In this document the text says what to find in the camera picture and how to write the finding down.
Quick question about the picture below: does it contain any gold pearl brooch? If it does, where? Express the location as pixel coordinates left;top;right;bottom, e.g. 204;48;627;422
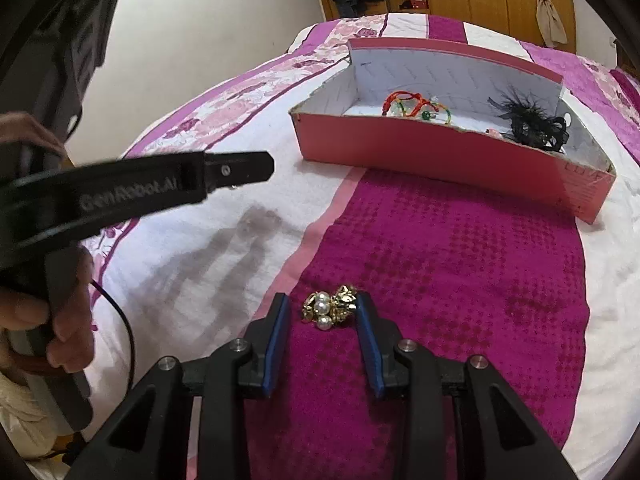
302;284;358;332

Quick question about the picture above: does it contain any red cord bracelet with charms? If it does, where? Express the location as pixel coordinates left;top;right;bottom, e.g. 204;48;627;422
380;90;426;118

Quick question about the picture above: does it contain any red cord pearl bracelet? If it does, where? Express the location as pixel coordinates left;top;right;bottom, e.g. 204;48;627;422
399;95;454;126

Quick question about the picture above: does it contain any black feather hair accessory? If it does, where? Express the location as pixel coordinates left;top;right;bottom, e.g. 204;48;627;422
487;87;570;153

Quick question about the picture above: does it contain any pink hair clip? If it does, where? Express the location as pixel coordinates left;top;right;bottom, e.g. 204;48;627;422
485;128;503;139

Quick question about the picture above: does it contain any person's left hand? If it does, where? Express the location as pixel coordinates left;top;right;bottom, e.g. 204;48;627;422
0;110;97;386

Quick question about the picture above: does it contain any pink cardboard box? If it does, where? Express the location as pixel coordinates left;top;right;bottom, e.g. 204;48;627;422
290;38;616;223

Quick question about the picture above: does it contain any red item on shelf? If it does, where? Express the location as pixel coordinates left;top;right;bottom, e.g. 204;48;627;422
399;0;428;13

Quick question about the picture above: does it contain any beige hanging coat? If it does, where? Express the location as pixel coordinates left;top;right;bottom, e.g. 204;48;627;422
536;0;568;48

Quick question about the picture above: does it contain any black cable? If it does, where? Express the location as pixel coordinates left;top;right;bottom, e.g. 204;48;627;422
89;278;138;396

